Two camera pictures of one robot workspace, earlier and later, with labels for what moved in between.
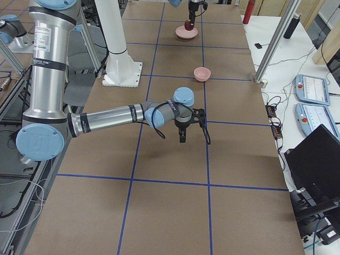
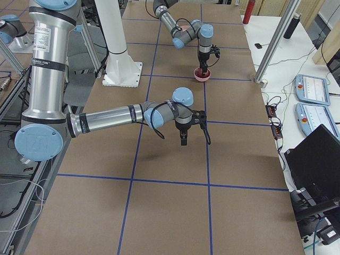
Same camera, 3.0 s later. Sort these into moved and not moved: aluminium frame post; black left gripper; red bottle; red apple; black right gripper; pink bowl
Moved: red apple; black left gripper
Not moved: red bottle; aluminium frame post; black right gripper; pink bowl
